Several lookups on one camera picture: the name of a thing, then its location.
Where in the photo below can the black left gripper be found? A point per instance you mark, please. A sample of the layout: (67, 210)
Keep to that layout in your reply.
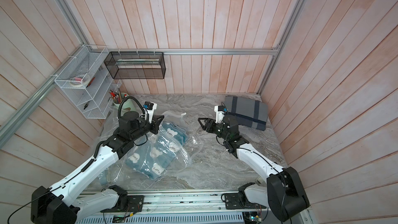
(156, 122)

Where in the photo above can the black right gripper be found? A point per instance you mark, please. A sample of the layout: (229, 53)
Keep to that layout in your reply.
(210, 122)

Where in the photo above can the teal blue cloth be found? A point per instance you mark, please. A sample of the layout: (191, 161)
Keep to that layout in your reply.
(159, 153)

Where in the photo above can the clear plastic vacuum bag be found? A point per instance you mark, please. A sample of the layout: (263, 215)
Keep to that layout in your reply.
(118, 174)

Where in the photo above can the grey navy plaid blanket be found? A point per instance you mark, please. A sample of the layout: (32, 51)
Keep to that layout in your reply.
(248, 112)

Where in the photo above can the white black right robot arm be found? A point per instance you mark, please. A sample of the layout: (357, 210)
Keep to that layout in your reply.
(283, 192)

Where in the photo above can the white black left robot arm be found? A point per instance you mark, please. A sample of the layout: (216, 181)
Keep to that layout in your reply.
(59, 204)

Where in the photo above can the white tape roll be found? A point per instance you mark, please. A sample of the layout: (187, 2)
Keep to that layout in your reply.
(80, 81)

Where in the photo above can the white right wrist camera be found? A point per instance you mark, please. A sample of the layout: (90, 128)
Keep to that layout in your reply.
(220, 111)

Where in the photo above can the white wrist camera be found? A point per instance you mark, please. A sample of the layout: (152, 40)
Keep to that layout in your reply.
(149, 107)
(220, 111)

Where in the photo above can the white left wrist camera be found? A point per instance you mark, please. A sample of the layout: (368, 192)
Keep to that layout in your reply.
(149, 107)

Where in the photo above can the black mesh wall basket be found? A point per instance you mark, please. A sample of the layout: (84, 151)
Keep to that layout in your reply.
(135, 65)

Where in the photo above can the white wire shelf rack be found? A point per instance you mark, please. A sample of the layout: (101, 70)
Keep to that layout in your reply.
(95, 100)

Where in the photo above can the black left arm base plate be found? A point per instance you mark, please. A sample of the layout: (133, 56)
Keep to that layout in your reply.
(129, 204)

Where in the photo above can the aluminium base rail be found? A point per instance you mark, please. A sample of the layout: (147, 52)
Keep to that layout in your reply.
(161, 201)

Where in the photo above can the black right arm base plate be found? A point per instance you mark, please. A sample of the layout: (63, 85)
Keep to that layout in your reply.
(238, 201)

